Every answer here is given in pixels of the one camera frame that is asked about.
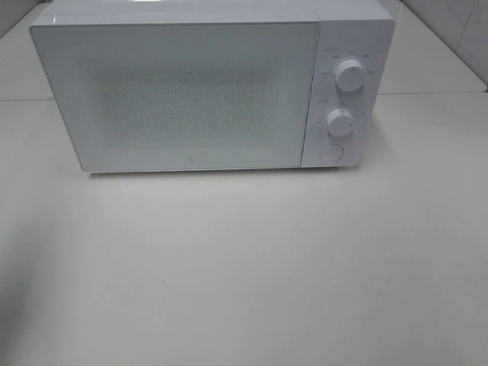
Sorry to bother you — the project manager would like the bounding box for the white timer knob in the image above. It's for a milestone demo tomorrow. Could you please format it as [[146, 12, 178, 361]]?
[[325, 108, 355, 137]]

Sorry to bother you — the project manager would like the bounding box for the white microwave oven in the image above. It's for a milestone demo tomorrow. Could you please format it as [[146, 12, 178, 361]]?
[[29, 1, 396, 169]]

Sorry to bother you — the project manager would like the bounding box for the upper white power knob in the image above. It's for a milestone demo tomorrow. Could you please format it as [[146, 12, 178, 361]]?
[[332, 57, 366, 92]]

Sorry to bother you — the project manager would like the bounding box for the round white door button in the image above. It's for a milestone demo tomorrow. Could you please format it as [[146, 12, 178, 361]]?
[[320, 144, 344, 165]]

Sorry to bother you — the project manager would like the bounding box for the white microwave door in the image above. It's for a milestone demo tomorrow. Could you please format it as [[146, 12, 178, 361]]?
[[30, 22, 318, 173]]

